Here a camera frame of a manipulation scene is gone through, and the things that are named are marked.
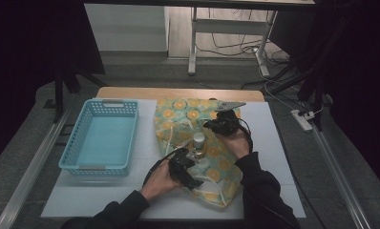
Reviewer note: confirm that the white cabinet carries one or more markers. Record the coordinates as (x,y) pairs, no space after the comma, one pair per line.
(124,28)

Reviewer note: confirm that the small white-capped bottle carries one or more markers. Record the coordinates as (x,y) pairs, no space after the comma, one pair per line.
(199,137)

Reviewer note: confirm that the orange flower fabric bag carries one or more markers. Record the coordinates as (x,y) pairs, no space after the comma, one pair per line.
(178,120)

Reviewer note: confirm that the white metal desk frame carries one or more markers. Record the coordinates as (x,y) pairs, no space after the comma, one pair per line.
(224,26)

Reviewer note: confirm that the black tripod stand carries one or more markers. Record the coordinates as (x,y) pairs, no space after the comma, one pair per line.
(59,95)

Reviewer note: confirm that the white power strip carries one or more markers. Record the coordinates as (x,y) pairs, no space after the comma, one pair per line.
(302,120)

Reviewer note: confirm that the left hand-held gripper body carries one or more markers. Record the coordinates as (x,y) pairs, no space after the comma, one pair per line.
(181,162)

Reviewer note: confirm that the person's right hand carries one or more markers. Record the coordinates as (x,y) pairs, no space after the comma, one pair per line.
(237,144)

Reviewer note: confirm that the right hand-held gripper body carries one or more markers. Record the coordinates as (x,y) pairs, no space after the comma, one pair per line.
(228,122)

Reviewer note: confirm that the black metal stands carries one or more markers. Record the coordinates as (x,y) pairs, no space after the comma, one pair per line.
(315,79)

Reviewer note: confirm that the aluminium floor rail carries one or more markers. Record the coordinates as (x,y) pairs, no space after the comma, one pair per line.
(341,178)
(29,175)

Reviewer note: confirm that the white table mat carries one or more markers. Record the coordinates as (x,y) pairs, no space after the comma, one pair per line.
(267,143)

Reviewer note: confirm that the person's left hand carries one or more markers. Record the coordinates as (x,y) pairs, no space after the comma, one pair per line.
(158,181)

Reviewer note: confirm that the blue plastic basket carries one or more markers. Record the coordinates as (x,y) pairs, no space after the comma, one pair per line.
(99,143)

